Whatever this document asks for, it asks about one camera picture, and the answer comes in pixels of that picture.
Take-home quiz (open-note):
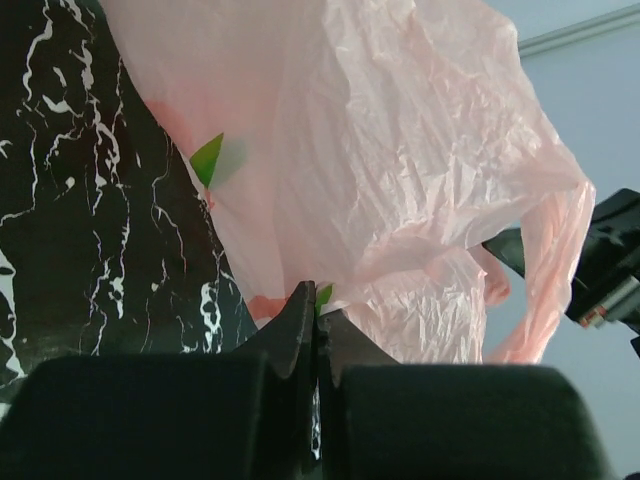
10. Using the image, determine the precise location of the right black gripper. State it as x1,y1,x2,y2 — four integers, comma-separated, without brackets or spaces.
482,188,639,334

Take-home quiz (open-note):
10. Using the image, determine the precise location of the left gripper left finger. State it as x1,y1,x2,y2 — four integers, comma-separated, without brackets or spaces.
1,282,316,479

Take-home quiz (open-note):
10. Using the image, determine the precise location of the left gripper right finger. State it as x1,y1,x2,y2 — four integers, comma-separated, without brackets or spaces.
316,312,615,479

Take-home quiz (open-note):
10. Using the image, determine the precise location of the pink plastic bag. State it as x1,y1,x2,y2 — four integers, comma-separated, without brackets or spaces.
102,1,595,363

